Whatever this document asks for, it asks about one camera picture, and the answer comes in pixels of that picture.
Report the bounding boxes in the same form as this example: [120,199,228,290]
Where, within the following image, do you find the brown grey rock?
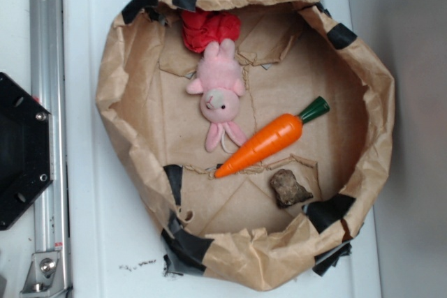
[269,169,314,208]

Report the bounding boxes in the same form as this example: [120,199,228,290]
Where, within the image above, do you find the orange toy carrot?
[214,96,330,178]

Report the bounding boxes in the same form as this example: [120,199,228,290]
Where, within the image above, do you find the pink plush bunny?
[186,38,247,152]

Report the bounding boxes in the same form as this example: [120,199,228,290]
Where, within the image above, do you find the brown paper bag bin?
[96,0,395,291]

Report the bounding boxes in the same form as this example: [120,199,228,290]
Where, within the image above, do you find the red crumpled cloth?
[181,8,241,53]

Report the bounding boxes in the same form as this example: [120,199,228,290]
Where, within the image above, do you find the white plastic tray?
[61,0,383,298]

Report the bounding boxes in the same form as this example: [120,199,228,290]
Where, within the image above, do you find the aluminium extrusion rail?
[30,0,73,297]

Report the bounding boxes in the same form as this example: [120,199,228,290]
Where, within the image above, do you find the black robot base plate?
[1,73,52,231]

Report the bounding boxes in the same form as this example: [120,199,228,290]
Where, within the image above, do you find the metal corner bracket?
[20,251,66,297]

